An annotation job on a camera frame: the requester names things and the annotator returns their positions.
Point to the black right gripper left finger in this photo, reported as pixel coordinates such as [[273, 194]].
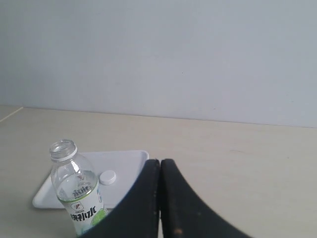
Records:
[[137, 214]]

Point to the white plastic tray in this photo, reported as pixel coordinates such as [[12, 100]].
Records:
[[126, 165]]

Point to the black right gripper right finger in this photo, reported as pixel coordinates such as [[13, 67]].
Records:
[[184, 214]]

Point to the clear plastic drink bottle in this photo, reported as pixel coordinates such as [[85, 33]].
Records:
[[76, 186]]

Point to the white bottle cap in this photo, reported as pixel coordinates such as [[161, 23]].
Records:
[[107, 177]]

